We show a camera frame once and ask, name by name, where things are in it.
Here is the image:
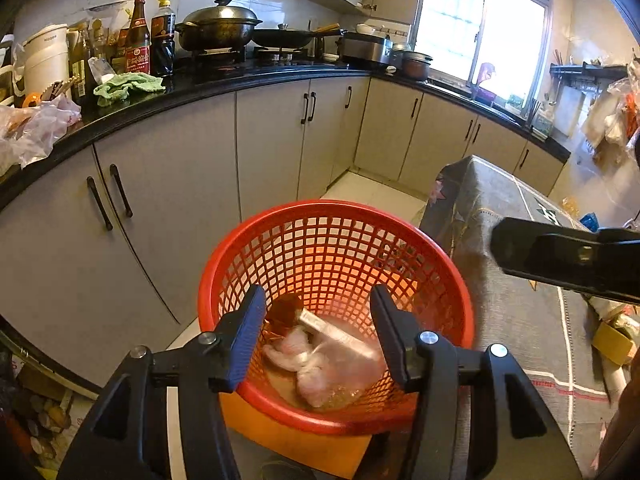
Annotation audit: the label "brown round lid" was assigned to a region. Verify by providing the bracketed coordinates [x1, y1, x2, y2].
[270, 292, 303, 331]

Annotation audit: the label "dark cooking pot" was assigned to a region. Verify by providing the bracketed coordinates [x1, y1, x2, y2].
[400, 50, 433, 81]

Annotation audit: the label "white kitchen appliance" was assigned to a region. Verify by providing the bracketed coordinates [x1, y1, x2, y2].
[22, 24, 71, 96]

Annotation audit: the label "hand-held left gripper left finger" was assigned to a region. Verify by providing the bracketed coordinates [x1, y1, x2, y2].
[57, 285, 268, 480]

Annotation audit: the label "wall rack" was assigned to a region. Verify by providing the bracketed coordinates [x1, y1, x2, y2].
[550, 62, 628, 108]

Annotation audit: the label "dark bottle yellow cap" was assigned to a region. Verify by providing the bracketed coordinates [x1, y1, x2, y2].
[150, 0, 177, 78]

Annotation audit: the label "steel rice cooker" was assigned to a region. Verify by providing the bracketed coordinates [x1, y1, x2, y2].
[337, 32, 393, 66]

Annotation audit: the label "cooking oil bottle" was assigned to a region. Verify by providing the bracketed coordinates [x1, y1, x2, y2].
[70, 25, 96, 103]

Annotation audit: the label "steel wok with lid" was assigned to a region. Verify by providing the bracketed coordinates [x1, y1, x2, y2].
[175, 0, 263, 53]

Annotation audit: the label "hanging plastic bags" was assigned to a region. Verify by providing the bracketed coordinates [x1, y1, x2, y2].
[582, 60, 640, 171]

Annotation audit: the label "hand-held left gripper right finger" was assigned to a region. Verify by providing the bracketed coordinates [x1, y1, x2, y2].
[369, 284, 583, 480]

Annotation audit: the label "kitchen window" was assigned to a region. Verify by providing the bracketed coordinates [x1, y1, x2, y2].
[412, 0, 551, 101]

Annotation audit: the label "crumpled clear plastic bag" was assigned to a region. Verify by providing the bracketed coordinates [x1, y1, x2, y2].
[0, 97, 82, 171]

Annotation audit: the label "black frying pan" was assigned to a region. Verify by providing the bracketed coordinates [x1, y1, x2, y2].
[250, 22, 346, 51]

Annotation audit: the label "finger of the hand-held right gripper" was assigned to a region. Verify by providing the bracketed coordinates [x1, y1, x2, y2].
[490, 216, 640, 306]

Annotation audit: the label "red plastic mesh basket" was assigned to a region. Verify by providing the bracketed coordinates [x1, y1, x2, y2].
[197, 200, 476, 436]

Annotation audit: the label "grey printed tablecloth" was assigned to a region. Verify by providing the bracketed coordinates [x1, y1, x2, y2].
[417, 155, 631, 480]

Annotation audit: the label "white tube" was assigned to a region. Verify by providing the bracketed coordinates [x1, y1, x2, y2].
[297, 308, 376, 358]

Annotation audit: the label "green cloth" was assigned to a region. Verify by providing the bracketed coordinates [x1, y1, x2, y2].
[93, 72, 167, 107]

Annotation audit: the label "yellow cardboard box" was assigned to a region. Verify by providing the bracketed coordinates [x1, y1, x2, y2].
[592, 321, 640, 366]

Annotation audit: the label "kitchen base cabinet unit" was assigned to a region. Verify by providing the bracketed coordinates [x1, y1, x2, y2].
[0, 60, 571, 396]

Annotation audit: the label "red label sauce bottle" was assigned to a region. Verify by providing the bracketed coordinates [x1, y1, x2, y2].
[125, 0, 152, 76]

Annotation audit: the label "gas stove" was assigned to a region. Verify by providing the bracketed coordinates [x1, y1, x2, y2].
[192, 47, 311, 73]

